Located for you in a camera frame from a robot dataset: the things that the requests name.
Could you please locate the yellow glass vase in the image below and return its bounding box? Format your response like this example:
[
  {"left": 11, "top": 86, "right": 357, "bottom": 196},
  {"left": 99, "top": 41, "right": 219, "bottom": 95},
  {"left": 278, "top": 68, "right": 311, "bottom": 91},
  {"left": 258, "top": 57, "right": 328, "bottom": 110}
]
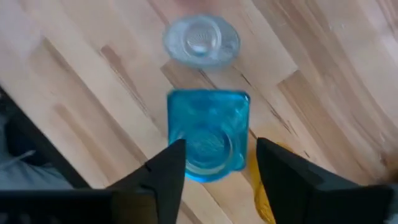
[{"left": 247, "top": 141, "right": 295, "bottom": 224}]

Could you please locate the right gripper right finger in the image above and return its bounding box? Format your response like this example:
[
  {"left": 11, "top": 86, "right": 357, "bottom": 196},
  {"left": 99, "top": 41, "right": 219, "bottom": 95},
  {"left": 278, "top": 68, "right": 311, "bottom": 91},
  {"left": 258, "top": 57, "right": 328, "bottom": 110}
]
[{"left": 256, "top": 137, "right": 396, "bottom": 224}]

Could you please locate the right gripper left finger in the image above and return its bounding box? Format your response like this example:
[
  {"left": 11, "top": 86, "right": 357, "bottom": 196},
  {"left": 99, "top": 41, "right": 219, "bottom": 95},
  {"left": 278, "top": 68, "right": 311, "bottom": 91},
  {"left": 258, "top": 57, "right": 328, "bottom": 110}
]
[{"left": 0, "top": 139, "right": 187, "bottom": 224}]

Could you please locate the black metal rig frame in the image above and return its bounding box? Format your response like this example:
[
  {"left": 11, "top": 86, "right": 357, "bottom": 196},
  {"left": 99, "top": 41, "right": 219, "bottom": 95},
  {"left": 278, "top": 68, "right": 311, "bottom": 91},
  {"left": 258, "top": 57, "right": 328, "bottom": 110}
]
[{"left": 0, "top": 85, "right": 93, "bottom": 190}]

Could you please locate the teal square glass vase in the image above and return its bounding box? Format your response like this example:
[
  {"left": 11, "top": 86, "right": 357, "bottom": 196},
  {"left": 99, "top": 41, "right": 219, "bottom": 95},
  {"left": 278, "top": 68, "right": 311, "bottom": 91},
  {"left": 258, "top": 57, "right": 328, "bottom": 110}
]
[{"left": 167, "top": 88, "right": 251, "bottom": 184}]

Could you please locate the clear ribbed cylinder glass vase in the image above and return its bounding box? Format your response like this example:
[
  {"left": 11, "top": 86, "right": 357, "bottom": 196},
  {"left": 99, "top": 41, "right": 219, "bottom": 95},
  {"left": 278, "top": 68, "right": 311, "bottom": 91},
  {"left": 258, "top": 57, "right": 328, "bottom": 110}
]
[{"left": 162, "top": 14, "right": 242, "bottom": 70}]

